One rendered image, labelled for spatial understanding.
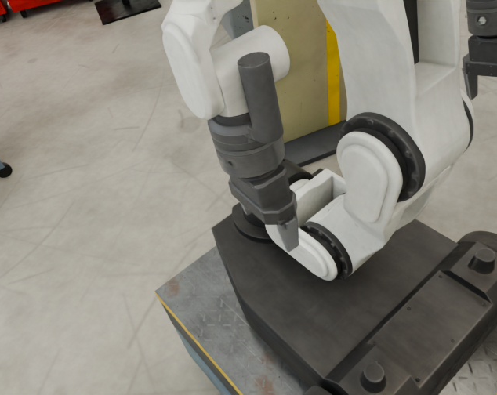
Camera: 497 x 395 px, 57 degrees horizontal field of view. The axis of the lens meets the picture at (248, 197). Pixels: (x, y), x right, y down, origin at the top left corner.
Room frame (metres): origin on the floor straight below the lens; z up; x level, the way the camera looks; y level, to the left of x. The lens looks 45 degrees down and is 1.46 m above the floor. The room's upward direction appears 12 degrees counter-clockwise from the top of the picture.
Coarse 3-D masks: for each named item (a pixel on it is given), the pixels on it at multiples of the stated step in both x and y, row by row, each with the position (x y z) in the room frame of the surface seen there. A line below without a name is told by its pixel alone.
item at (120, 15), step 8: (104, 0) 4.21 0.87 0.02; (112, 0) 4.17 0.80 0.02; (120, 0) 4.13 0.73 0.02; (128, 0) 4.02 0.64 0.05; (136, 0) 4.05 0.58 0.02; (144, 0) 4.02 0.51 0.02; (152, 0) 3.98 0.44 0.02; (96, 8) 4.07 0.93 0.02; (104, 8) 4.03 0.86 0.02; (112, 8) 3.99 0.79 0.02; (120, 8) 3.96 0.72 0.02; (128, 8) 3.92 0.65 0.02; (136, 8) 3.88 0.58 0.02; (144, 8) 3.85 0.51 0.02; (152, 8) 3.83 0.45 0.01; (104, 16) 3.85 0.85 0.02; (112, 16) 3.81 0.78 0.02; (120, 16) 3.78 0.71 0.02; (128, 16) 3.78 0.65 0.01; (104, 24) 3.73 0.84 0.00
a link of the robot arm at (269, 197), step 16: (272, 144) 0.43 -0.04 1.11; (224, 160) 0.44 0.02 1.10; (240, 160) 0.42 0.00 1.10; (256, 160) 0.42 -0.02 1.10; (272, 160) 0.43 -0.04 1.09; (240, 176) 0.42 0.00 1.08; (256, 176) 0.43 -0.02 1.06; (272, 176) 0.43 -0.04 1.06; (240, 192) 0.46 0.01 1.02; (256, 192) 0.42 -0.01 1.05; (272, 192) 0.42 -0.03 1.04; (288, 192) 0.43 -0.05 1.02; (256, 208) 0.42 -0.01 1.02; (272, 208) 0.41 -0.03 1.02; (288, 208) 0.41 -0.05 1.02; (272, 224) 0.40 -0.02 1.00
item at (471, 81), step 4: (464, 72) 0.67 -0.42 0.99; (464, 76) 0.67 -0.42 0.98; (468, 76) 0.66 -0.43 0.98; (472, 76) 0.67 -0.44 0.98; (476, 76) 0.67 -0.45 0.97; (464, 80) 0.67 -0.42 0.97; (468, 80) 0.66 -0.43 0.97; (472, 80) 0.67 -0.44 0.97; (476, 80) 0.67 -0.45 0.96; (468, 84) 0.66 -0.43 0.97; (472, 84) 0.66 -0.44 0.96; (476, 84) 0.67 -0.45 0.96; (468, 88) 0.66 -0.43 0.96; (472, 88) 0.66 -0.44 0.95; (476, 88) 0.67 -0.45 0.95; (468, 92) 0.66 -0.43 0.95; (472, 92) 0.66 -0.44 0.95; (476, 92) 0.66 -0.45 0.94; (468, 96) 0.66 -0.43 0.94; (472, 96) 0.66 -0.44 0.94
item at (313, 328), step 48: (240, 240) 0.75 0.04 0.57; (432, 240) 0.62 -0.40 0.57; (240, 288) 0.60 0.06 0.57; (288, 288) 0.58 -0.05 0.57; (336, 288) 0.55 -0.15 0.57; (384, 288) 0.53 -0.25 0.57; (432, 288) 0.49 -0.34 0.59; (480, 288) 0.45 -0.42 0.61; (288, 336) 0.46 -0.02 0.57; (336, 336) 0.44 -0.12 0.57; (384, 336) 0.41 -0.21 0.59; (432, 336) 0.39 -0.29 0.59; (480, 336) 0.38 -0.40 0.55; (336, 384) 0.33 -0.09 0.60; (384, 384) 0.31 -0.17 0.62; (432, 384) 0.30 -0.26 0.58
